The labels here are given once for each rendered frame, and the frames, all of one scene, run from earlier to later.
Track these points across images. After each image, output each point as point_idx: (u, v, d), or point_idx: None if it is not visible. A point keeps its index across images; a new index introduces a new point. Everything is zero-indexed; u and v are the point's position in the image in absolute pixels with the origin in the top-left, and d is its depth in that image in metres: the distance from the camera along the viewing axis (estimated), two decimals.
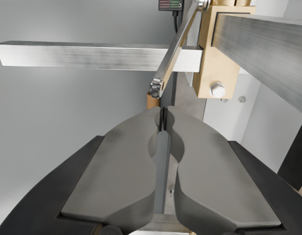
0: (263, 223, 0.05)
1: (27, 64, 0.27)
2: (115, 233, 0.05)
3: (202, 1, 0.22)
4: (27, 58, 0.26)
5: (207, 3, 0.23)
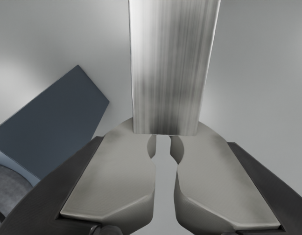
0: (262, 224, 0.05)
1: (200, 54, 0.07)
2: (115, 233, 0.05)
3: None
4: (179, 49, 0.07)
5: None
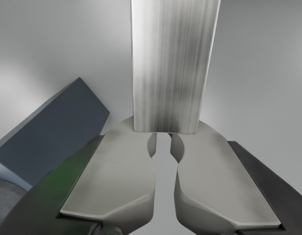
0: (263, 223, 0.05)
1: (201, 50, 0.07)
2: (115, 233, 0.05)
3: None
4: (180, 45, 0.07)
5: None
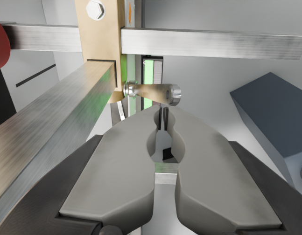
0: (264, 223, 0.05)
1: (277, 38, 0.23)
2: (115, 233, 0.05)
3: (129, 90, 0.28)
4: (274, 44, 0.24)
5: (125, 88, 0.28)
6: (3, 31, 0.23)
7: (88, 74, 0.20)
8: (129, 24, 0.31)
